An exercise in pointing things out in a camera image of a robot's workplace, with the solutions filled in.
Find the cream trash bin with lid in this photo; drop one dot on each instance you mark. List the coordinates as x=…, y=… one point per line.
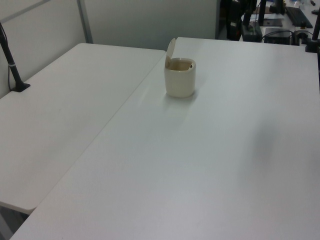
x=180, y=80

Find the black electronics box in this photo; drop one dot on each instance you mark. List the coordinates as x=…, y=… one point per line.
x=277, y=37

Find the black keyboard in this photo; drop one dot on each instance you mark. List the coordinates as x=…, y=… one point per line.
x=298, y=16

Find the black clamped stand pole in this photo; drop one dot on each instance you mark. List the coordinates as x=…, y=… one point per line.
x=313, y=37

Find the grey metal partition post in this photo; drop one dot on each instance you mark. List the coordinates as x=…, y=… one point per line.
x=85, y=20

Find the black camera stand pole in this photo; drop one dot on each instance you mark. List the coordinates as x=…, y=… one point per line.
x=12, y=67

